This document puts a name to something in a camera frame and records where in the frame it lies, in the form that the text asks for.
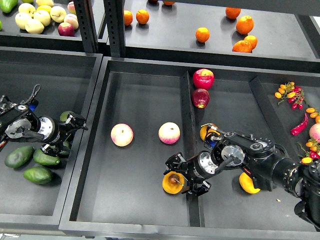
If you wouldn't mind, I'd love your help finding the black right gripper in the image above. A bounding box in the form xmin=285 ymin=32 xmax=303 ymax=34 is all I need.
xmin=163 ymin=150 xmax=218 ymax=196

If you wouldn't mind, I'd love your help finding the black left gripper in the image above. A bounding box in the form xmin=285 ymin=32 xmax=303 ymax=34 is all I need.
xmin=38 ymin=112 xmax=88 ymax=157

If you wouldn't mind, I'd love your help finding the green avocado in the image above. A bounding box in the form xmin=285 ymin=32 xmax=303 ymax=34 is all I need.
xmin=4 ymin=145 xmax=34 ymax=169
xmin=33 ymin=149 xmax=60 ymax=166
xmin=23 ymin=166 xmax=53 ymax=185
xmin=59 ymin=110 xmax=76 ymax=123
xmin=59 ymin=141 xmax=71 ymax=156

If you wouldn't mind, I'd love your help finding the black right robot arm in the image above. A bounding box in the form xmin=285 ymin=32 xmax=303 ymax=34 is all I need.
xmin=164 ymin=123 xmax=320 ymax=231

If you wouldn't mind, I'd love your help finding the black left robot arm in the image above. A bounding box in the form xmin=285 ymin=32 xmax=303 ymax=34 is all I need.
xmin=0 ymin=84 xmax=88 ymax=157

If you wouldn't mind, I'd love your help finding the green avocado top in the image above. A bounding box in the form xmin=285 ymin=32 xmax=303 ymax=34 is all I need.
xmin=59 ymin=110 xmax=76 ymax=123

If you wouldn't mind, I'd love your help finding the green avocado bottom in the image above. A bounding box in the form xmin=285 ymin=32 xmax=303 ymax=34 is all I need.
xmin=23 ymin=166 xmax=53 ymax=185

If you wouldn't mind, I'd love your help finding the pink apple right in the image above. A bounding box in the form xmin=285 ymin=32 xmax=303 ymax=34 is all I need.
xmin=158 ymin=122 xmax=181 ymax=145

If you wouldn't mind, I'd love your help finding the pink apple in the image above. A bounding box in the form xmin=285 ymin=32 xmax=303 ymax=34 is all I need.
xmin=158 ymin=122 xmax=181 ymax=145
xmin=110 ymin=123 xmax=134 ymax=147

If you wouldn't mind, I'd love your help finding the pink apple left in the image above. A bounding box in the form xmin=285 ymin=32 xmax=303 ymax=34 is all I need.
xmin=110 ymin=123 xmax=134 ymax=147

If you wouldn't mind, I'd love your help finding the black left tray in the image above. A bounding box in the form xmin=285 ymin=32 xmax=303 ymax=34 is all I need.
xmin=0 ymin=47 xmax=102 ymax=233

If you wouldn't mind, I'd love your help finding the black tray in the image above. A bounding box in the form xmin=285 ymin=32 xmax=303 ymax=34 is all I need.
xmin=59 ymin=57 xmax=320 ymax=240
xmin=0 ymin=47 xmax=102 ymax=233

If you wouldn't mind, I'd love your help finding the dark red apple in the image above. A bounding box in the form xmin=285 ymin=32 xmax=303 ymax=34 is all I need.
xmin=191 ymin=88 xmax=210 ymax=109

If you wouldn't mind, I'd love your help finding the black centre tray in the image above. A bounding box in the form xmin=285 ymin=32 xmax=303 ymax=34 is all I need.
xmin=59 ymin=57 xmax=320 ymax=240

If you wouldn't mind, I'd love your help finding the bright red apple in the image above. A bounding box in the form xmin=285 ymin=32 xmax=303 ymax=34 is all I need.
xmin=192 ymin=68 xmax=215 ymax=90

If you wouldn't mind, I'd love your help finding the red apple on shelf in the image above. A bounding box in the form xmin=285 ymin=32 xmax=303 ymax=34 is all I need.
xmin=58 ymin=22 xmax=75 ymax=37

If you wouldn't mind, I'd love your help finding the yellow apple lower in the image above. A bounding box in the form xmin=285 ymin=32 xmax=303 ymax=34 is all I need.
xmin=25 ymin=18 xmax=45 ymax=34

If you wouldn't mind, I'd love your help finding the yellow apple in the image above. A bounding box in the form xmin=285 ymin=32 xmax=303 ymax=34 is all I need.
xmin=33 ymin=10 xmax=52 ymax=27
xmin=15 ymin=12 xmax=32 ymax=30
xmin=50 ymin=5 xmax=67 ymax=23
xmin=18 ymin=3 xmax=36 ymax=17
xmin=25 ymin=18 xmax=45 ymax=34

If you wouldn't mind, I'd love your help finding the red chili pepper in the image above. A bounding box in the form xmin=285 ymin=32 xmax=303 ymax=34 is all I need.
xmin=290 ymin=113 xmax=309 ymax=136

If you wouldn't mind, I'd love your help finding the pale peach on shelf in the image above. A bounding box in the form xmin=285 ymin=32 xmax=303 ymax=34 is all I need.
xmin=64 ymin=13 xmax=79 ymax=30

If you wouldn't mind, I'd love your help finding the yellow apple middle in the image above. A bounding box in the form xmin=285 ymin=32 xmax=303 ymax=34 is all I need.
xmin=33 ymin=10 xmax=52 ymax=27

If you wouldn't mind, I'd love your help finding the yellow apple right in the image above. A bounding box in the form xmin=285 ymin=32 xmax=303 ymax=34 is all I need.
xmin=50 ymin=5 xmax=67 ymax=23

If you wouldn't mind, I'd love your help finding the yellow apple left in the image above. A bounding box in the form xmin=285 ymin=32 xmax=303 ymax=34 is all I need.
xmin=15 ymin=12 xmax=32 ymax=30

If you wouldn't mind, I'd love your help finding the pink peach right edge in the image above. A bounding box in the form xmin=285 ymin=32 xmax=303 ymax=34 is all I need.
xmin=309 ymin=123 xmax=320 ymax=142

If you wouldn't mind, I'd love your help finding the cherry tomato bunch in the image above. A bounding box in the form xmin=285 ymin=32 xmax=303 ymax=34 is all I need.
xmin=274 ymin=81 xmax=305 ymax=110

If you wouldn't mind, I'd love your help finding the yellow apple top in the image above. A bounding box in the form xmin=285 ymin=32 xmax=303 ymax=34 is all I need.
xmin=18 ymin=3 xmax=36 ymax=17

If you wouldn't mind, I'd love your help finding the orange far left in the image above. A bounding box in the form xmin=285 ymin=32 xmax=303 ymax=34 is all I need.
xmin=123 ymin=10 xmax=133 ymax=26

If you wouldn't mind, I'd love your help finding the orange cherry tomatoes small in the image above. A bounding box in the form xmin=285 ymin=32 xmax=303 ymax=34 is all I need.
xmin=305 ymin=107 xmax=320 ymax=124

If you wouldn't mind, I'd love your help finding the orange lowest right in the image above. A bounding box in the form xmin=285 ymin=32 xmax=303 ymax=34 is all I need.
xmin=232 ymin=40 xmax=253 ymax=53

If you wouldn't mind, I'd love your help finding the orange centre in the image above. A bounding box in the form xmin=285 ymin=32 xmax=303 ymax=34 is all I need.
xmin=195 ymin=27 xmax=210 ymax=43

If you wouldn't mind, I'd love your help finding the green pepper on shelf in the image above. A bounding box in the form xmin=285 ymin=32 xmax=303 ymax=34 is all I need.
xmin=0 ymin=0 xmax=18 ymax=14

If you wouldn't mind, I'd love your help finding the black shelf post left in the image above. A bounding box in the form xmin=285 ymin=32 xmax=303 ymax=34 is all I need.
xmin=73 ymin=0 xmax=98 ymax=53

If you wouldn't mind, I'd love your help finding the black shelf post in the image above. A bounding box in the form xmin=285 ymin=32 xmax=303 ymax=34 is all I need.
xmin=103 ymin=0 xmax=126 ymax=58
xmin=73 ymin=0 xmax=98 ymax=53

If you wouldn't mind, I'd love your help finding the black shelf post right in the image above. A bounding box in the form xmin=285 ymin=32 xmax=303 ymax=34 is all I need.
xmin=103 ymin=0 xmax=126 ymax=58

